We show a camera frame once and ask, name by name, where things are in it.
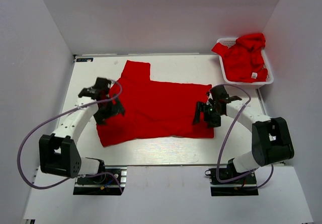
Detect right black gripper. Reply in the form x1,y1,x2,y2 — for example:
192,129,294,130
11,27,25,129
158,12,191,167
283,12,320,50
192,101,224,128

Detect red t shirt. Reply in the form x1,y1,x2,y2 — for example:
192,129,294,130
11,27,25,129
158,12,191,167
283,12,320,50
97,60,214,147

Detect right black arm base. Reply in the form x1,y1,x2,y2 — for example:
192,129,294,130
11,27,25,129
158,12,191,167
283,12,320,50
205,166,259,197

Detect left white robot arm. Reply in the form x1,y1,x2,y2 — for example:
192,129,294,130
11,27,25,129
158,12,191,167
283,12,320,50
39,78,125,183

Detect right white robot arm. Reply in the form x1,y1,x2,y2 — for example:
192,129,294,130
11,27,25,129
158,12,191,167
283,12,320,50
193,84,295,183

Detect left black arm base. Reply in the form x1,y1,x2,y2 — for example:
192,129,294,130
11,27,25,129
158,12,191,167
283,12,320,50
73,166,127,196

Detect red t shirts in basket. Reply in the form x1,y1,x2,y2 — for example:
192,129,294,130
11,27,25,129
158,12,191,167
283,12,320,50
212,33,268,83

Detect blue table label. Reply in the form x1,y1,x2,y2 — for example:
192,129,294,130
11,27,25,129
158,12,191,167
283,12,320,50
76,58,94,62

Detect white plastic basket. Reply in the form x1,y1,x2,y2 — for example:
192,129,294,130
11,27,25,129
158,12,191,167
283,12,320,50
216,37,274,89

